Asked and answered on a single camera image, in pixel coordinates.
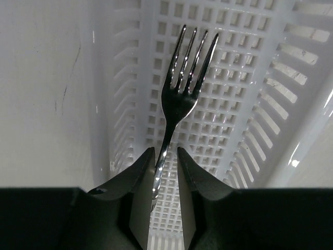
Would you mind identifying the silver fork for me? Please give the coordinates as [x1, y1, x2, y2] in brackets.
[150, 25, 219, 211]

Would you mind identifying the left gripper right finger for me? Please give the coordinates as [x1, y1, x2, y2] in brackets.
[177, 147, 233, 249]

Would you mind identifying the white slotted cutlery basket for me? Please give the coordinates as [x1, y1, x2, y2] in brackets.
[92, 1, 332, 249]

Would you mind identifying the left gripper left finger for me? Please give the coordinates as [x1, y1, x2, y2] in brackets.
[87, 147, 155, 249]

